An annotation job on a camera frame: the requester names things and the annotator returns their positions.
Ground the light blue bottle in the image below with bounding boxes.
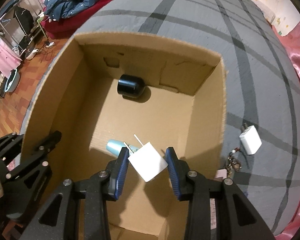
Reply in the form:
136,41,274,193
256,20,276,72
107,140,138,155

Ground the blue star-print quilt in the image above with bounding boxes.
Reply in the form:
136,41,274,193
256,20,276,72
44,0,113,22

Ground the white remote control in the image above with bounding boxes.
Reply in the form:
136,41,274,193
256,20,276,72
214,169,228,180

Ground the metal frame shelf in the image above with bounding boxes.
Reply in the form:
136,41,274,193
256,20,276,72
36,12,48,41

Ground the grey plaid bed blanket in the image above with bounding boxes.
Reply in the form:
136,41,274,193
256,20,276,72
27,0,300,235

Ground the large white charger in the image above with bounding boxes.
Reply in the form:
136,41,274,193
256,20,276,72
128,134,168,182

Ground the brown cardboard box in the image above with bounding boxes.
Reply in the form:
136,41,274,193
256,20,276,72
20,31,228,240

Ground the metal keychain with beads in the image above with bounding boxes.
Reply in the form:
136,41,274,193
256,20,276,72
224,148,242,174

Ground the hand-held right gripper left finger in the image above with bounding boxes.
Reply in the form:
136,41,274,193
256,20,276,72
20,147,130,240

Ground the pink wardrobe curtain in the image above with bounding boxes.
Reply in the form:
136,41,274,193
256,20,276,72
0,26,22,77

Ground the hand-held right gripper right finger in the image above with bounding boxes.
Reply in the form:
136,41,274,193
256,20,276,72
165,147,275,240

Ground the black hanging jacket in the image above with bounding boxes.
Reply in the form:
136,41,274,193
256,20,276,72
13,6,34,34

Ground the small white charger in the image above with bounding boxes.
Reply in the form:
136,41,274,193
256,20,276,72
239,123,262,155

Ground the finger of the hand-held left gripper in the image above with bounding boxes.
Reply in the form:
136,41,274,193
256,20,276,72
4,131,63,181
0,132,25,174

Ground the black floor cable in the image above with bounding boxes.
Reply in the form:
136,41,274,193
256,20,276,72
39,42,53,62

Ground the blue plastic basin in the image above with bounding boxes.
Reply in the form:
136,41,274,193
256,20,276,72
4,69,21,93

